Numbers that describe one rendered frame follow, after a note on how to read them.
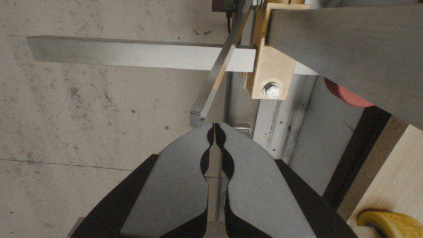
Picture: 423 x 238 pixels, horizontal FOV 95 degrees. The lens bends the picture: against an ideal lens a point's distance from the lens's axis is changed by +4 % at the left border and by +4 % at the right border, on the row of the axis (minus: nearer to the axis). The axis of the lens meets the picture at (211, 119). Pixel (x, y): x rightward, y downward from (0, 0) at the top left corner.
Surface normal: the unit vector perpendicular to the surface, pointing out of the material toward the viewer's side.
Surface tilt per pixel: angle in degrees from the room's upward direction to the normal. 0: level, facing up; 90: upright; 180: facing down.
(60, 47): 0
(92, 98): 0
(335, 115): 90
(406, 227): 87
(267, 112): 0
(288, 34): 90
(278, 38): 90
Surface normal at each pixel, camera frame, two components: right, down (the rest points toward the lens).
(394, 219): 0.04, -0.96
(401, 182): 0.00, 0.48
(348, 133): -1.00, -0.04
